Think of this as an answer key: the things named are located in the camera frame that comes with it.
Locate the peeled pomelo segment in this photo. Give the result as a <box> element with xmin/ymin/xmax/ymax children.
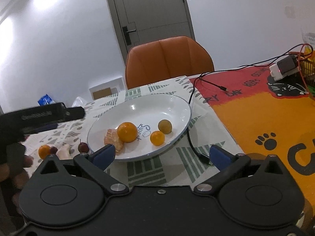
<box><xmin>104</xmin><ymin>129</ymin><xmax>124</xmax><ymax>153</ymax></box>
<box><xmin>56</xmin><ymin>144</ymin><xmax>72</xmax><ymax>160</ymax></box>

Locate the large orange mandarin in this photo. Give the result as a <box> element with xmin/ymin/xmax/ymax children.
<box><xmin>117</xmin><ymin>122</ymin><xmax>138</xmax><ymax>143</ymax></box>

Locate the green yellow round fruit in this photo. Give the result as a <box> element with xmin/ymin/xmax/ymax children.
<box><xmin>158</xmin><ymin>119</ymin><xmax>172</xmax><ymax>134</ymax></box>

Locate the small orange kumquat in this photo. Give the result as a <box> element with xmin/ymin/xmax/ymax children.
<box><xmin>150</xmin><ymin>131</ymin><xmax>165</xmax><ymax>147</ymax></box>

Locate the person's left hand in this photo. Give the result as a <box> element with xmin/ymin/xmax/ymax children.
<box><xmin>1</xmin><ymin>153</ymin><xmax>34</xmax><ymax>220</ymax></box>

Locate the clear plastic bag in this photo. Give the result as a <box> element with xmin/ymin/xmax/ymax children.
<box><xmin>71</xmin><ymin>96</ymin><xmax>88</xmax><ymax>108</ymax></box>

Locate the red crabapple with stem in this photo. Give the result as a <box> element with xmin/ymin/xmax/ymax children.
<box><xmin>77</xmin><ymin>141</ymin><xmax>90</xmax><ymax>153</ymax></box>

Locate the blue white plastic bag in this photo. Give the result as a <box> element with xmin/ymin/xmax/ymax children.
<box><xmin>37</xmin><ymin>94</ymin><xmax>55</xmax><ymax>106</ymax></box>

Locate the dark red small apple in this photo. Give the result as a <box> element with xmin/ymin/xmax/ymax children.
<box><xmin>50</xmin><ymin>147</ymin><xmax>58</xmax><ymax>155</ymax></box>

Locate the white enamel bowl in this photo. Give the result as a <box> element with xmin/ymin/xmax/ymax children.
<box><xmin>87</xmin><ymin>94</ymin><xmax>192</xmax><ymax>161</ymax></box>

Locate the red orange cat mat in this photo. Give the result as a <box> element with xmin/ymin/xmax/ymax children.
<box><xmin>191</xmin><ymin>67</ymin><xmax>314</xmax><ymax>228</ymax></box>

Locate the orange leather chair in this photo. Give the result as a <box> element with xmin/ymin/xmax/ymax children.
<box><xmin>125</xmin><ymin>36</ymin><xmax>214</xmax><ymax>89</ymax></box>

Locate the white power adapter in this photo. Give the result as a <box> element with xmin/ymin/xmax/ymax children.
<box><xmin>269</xmin><ymin>54</ymin><xmax>299</xmax><ymax>82</ymax></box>

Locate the white foam packaging frame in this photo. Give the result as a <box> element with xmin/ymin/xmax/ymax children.
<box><xmin>89</xmin><ymin>77</ymin><xmax>125</xmax><ymax>100</ymax></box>

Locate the black usb cable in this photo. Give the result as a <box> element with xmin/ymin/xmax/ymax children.
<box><xmin>186</xmin><ymin>43</ymin><xmax>313</xmax><ymax>166</ymax></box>

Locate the grey door with handle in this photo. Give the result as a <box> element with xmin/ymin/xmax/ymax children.
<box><xmin>107</xmin><ymin>0</ymin><xmax>195</xmax><ymax>60</ymax></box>

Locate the yellow wire basket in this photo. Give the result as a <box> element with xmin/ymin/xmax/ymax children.
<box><xmin>298</xmin><ymin>47</ymin><xmax>314</xmax><ymax>87</ymax></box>

